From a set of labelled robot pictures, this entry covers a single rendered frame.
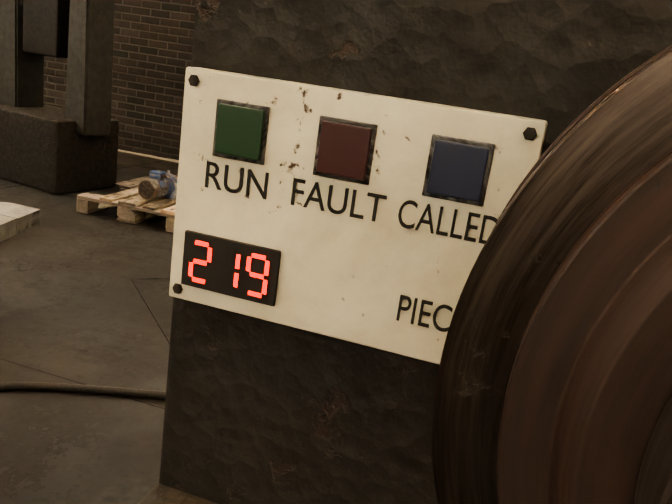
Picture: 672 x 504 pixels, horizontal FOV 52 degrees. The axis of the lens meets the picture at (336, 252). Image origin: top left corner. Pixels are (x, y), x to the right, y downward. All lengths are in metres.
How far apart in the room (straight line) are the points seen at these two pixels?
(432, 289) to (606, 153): 0.20
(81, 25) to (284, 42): 5.08
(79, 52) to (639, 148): 5.36
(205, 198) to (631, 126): 0.32
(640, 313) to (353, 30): 0.29
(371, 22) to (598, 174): 0.23
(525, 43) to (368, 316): 0.22
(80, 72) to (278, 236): 5.11
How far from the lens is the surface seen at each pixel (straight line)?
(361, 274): 0.50
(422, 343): 0.50
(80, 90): 5.59
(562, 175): 0.33
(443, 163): 0.47
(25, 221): 4.65
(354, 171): 0.48
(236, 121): 0.51
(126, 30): 7.79
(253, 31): 0.53
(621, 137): 0.33
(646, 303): 0.31
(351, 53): 0.51
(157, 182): 4.94
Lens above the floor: 1.26
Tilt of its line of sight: 15 degrees down
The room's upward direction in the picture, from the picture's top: 8 degrees clockwise
